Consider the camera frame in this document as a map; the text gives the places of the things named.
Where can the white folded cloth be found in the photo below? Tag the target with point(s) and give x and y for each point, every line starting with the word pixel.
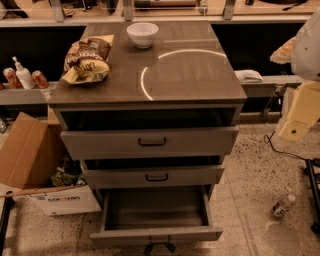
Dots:
pixel 249 76

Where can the white pump bottle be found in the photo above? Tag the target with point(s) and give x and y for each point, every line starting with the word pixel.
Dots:
pixel 23 75

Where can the white printed cardboard box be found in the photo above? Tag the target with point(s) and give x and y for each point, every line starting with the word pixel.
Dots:
pixel 71 201

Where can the black stand right edge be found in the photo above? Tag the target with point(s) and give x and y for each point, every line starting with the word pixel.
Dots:
pixel 315 227

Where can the red soda can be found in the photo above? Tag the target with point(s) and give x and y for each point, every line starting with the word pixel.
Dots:
pixel 10 75
pixel 40 79

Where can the green snack bags in box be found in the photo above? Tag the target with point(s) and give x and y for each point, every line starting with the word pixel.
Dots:
pixel 68 173

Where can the white ceramic bowl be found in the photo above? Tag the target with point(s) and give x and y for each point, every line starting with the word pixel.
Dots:
pixel 142 34

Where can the grey bottom drawer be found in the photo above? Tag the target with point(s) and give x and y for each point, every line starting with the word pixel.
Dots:
pixel 156 215

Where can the grey drawer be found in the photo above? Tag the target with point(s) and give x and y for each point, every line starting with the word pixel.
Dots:
pixel 153 177
pixel 149 143
pixel 156 215

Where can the grey drawer cabinet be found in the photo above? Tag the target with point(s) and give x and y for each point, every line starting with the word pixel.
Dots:
pixel 183 81

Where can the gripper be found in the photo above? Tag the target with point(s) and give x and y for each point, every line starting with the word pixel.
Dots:
pixel 307 55

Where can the red soda can right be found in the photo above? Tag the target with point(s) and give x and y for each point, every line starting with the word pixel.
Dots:
pixel 40 79

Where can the brown cardboard box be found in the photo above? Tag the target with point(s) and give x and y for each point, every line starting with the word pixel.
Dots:
pixel 30 154

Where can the grey top drawer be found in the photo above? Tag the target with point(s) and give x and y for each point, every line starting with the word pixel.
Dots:
pixel 149 143

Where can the black pole left edge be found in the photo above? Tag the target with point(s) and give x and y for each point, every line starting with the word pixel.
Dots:
pixel 4 220

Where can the red soda can left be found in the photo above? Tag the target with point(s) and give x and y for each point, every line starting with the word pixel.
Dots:
pixel 10 75

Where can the yellow brown chip bag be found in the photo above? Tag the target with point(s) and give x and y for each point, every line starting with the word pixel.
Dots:
pixel 86 60

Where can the clear plastic bottle on floor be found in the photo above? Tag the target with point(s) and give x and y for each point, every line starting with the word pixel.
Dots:
pixel 283 206

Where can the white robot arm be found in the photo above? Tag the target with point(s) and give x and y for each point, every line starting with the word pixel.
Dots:
pixel 306 50

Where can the grey middle drawer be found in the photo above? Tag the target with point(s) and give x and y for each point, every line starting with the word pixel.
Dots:
pixel 153 177

